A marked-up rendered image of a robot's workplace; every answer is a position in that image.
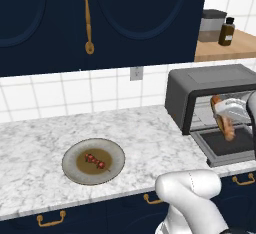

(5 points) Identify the wooden shelf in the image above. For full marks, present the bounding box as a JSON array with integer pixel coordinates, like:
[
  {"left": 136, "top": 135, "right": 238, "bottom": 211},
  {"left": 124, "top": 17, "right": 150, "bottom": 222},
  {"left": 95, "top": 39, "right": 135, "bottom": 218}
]
[{"left": 194, "top": 28, "right": 256, "bottom": 63}]

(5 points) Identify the brown baguette bread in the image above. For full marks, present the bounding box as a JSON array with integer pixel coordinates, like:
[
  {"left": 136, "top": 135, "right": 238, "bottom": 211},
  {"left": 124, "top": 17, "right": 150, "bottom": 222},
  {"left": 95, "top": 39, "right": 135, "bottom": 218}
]
[{"left": 210, "top": 94, "right": 237, "bottom": 142}]

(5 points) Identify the grey round plate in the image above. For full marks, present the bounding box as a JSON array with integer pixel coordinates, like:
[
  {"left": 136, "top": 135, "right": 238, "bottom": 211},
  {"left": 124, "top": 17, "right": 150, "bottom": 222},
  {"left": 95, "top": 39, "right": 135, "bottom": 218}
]
[{"left": 61, "top": 137, "right": 127, "bottom": 186}]

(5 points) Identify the red kebab skewer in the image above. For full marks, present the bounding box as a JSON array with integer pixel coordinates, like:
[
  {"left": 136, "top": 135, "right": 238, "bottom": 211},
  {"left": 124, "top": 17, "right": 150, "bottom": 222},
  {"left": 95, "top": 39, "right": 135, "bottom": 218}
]
[{"left": 83, "top": 153, "right": 111, "bottom": 173}]

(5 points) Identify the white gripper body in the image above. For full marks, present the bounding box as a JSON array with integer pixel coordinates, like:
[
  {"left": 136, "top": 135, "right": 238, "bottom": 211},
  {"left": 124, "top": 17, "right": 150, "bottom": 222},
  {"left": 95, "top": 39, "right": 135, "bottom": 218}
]
[{"left": 214, "top": 98, "right": 251, "bottom": 124}]

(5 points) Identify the brass drawer handle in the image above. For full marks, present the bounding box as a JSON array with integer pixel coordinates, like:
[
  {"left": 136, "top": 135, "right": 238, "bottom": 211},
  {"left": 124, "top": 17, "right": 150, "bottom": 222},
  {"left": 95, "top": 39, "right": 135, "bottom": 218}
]
[
  {"left": 36, "top": 209, "right": 67, "bottom": 228},
  {"left": 143, "top": 193, "right": 165, "bottom": 206},
  {"left": 231, "top": 172, "right": 256, "bottom": 187}
]

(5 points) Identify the grey lidded canister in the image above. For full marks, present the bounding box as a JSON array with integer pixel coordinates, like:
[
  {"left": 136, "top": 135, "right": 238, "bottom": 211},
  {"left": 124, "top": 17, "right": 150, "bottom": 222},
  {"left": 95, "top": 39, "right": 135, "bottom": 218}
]
[{"left": 198, "top": 8, "right": 228, "bottom": 44}]

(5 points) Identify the brass cupboard door handle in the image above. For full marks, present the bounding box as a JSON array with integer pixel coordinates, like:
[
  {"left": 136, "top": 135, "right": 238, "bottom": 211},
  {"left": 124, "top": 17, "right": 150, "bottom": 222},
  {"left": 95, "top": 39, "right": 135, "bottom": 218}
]
[{"left": 79, "top": 0, "right": 96, "bottom": 56}]

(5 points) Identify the navy wall cupboard door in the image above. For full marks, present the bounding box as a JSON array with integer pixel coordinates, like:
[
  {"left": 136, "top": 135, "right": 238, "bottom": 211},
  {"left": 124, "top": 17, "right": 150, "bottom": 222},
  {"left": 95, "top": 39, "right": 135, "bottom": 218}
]
[
  {"left": 94, "top": 0, "right": 210, "bottom": 72},
  {"left": 0, "top": 0, "right": 97, "bottom": 78}
]

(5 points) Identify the toaster oven door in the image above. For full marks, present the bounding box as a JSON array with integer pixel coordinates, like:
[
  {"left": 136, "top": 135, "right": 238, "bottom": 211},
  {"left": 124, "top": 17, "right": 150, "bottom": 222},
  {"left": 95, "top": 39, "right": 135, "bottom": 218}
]
[{"left": 190, "top": 124, "right": 256, "bottom": 168}]

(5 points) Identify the dark grey toaster oven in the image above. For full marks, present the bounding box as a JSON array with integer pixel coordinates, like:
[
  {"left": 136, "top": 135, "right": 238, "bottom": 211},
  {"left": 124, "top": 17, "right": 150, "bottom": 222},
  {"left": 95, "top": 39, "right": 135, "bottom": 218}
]
[{"left": 164, "top": 63, "right": 256, "bottom": 168}]

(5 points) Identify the white wall socket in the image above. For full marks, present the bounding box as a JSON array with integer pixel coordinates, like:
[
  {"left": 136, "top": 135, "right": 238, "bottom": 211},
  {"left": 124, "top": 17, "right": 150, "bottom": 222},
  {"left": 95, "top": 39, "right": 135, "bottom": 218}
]
[{"left": 129, "top": 65, "right": 145, "bottom": 82}]

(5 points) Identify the brown bottle with black cap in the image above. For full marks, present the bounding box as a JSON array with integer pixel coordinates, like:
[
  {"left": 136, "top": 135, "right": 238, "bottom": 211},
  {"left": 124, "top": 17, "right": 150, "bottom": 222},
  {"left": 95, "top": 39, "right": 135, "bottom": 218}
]
[{"left": 217, "top": 16, "right": 236, "bottom": 47}]

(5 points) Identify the navy drawer front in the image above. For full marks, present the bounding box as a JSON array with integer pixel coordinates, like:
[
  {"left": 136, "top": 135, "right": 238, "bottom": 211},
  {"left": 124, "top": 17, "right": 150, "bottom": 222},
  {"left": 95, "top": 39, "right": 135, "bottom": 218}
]
[
  {"left": 211, "top": 170, "right": 256, "bottom": 234},
  {"left": 0, "top": 200, "right": 108, "bottom": 234},
  {"left": 105, "top": 191, "right": 172, "bottom": 234}
]

